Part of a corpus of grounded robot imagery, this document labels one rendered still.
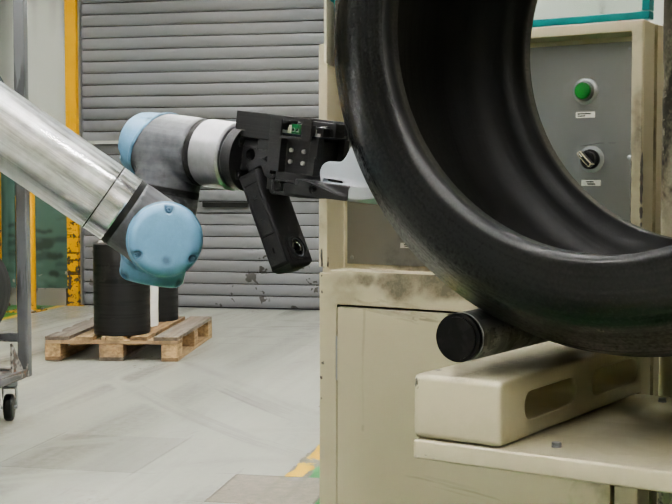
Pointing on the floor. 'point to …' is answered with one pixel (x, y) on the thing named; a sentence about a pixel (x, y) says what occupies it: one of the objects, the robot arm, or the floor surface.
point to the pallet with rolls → (129, 318)
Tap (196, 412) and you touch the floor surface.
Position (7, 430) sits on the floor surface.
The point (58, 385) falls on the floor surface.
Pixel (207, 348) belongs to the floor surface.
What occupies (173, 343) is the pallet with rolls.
